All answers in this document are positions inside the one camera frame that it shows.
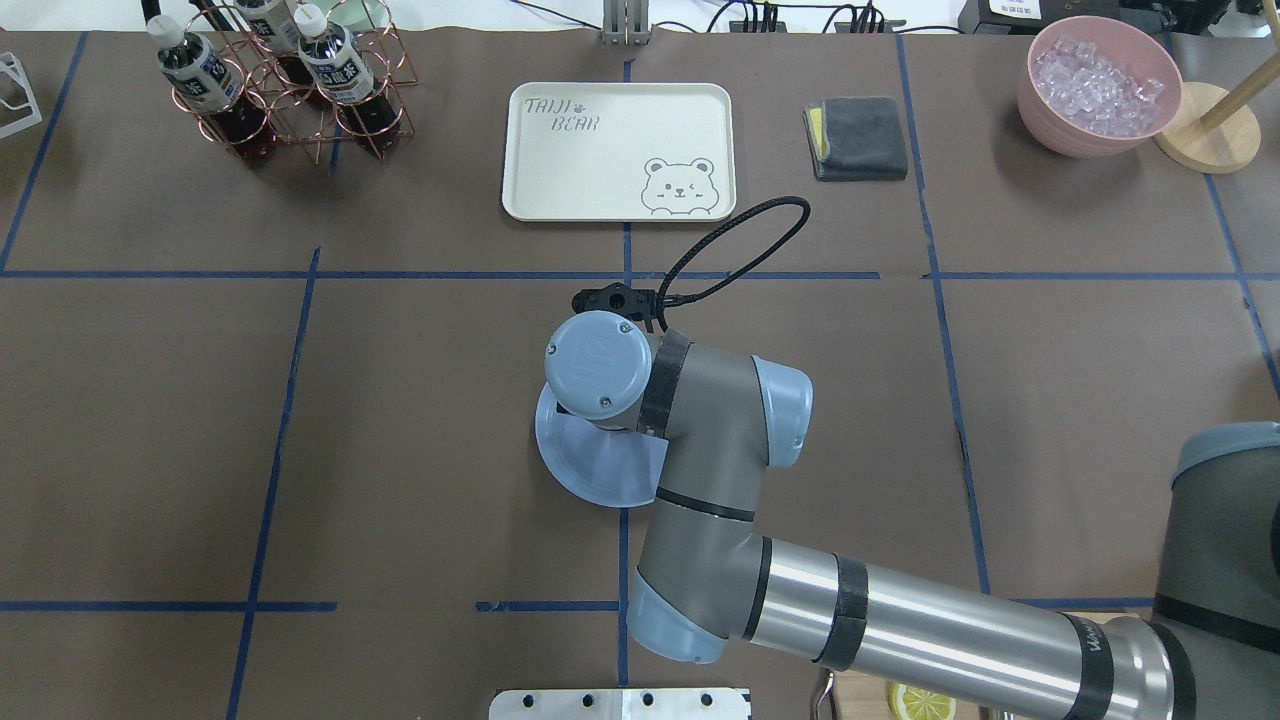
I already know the blue plate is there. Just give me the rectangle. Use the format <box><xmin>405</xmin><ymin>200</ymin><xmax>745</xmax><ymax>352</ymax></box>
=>
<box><xmin>535</xmin><ymin>384</ymin><xmax>668</xmax><ymax>509</ymax></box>

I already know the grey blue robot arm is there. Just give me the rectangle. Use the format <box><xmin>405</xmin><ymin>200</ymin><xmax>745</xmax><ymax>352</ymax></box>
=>
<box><xmin>544</xmin><ymin>311</ymin><xmax>1279</xmax><ymax>719</ymax></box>

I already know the cream bear tray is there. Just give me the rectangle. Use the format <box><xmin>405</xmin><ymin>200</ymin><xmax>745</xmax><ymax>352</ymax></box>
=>
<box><xmin>500</xmin><ymin>82</ymin><xmax>737</xmax><ymax>223</ymax></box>

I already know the grey and yellow cloth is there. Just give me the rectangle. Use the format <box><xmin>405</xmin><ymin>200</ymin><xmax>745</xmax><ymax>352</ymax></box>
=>
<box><xmin>803</xmin><ymin>96</ymin><xmax>908</xmax><ymax>182</ymax></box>

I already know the tea bottle left of rack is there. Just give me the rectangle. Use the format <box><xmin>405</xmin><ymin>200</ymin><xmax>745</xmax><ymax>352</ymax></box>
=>
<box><xmin>293</xmin><ymin>3</ymin><xmax>401</xmax><ymax>156</ymax></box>

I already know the tea bottle of rack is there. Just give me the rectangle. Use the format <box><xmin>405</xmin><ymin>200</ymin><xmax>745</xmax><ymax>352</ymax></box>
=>
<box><xmin>232</xmin><ymin>1</ymin><xmax>325</xmax><ymax>106</ymax></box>
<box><xmin>293</xmin><ymin>3</ymin><xmax>401</xmax><ymax>156</ymax></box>
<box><xmin>146</xmin><ymin>14</ymin><xmax>276</xmax><ymax>164</ymax></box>

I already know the lemon half slice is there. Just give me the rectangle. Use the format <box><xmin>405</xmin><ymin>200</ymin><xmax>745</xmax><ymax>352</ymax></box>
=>
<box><xmin>886</xmin><ymin>682</ymin><xmax>957</xmax><ymax>720</ymax></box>

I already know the tea bottle front of rack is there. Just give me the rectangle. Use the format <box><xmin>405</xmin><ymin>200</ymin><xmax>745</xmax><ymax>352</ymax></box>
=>
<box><xmin>232</xmin><ymin>1</ymin><xmax>325</xmax><ymax>106</ymax></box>

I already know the pink bowl of ice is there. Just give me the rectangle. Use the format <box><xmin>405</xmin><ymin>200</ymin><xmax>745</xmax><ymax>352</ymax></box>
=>
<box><xmin>1018</xmin><ymin>15</ymin><xmax>1183</xmax><ymax>158</ymax></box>

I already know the tea bottle right of rack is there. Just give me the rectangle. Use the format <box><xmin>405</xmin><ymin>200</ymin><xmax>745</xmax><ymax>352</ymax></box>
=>
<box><xmin>146</xmin><ymin>14</ymin><xmax>276</xmax><ymax>164</ymax></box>

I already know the wooden stand with round base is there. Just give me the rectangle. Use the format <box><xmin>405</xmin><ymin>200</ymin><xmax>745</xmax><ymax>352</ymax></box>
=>
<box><xmin>1155</xmin><ymin>54</ymin><xmax>1279</xmax><ymax>176</ymax></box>

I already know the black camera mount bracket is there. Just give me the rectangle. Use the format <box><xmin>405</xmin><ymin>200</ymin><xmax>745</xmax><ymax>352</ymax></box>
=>
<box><xmin>570</xmin><ymin>282</ymin><xmax>657</xmax><ymax>322</ymax></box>

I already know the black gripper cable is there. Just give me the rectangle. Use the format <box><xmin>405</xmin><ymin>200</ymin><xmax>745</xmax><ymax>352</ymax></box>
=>
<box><xmin>655</xmin><ymin>196</ymin><xmax>812</xmax><ymax>333</ymax></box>

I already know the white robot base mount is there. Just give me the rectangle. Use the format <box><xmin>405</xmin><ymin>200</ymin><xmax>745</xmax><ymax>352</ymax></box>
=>
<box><xmin>488</xmin><ymin>687</ymin><xmax>753</xmax><ymax>719</ymax></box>

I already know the copper wire bottle rack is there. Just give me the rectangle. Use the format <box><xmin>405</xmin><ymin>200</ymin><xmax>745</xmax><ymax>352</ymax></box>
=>
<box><xmin>146</xmin><ymin>1</ymin><xmax>417</xmax><ymax>161</ymax></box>

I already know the white wire rack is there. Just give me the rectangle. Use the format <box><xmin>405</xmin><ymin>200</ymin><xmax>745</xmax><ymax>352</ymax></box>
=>
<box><xmin>1</xmin><ymin>53</ymin><xmax>44</xmax><ymax>138</ymax></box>

